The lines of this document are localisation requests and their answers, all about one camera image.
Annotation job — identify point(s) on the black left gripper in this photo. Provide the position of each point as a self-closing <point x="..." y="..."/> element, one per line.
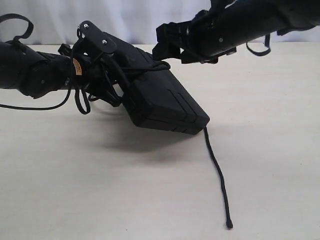
<point x="92" y="79"/>

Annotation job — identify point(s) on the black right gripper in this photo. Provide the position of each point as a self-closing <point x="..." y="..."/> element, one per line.
<point x="191" y="41"/>

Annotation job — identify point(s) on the black plastic carrying case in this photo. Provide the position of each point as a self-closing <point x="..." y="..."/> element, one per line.
<point x="157" y="100"/>

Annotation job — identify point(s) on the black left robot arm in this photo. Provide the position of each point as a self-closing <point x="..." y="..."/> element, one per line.
<point x="35" y="73"/>

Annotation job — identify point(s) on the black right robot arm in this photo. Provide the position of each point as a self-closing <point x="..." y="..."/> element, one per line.
<point x="218" y="31"/>

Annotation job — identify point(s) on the white backdrop curtain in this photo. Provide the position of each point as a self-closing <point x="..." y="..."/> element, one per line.
<point x="56" y="21"/>

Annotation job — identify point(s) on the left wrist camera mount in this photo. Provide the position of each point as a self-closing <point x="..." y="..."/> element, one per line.
<point x="95" y="41"/>

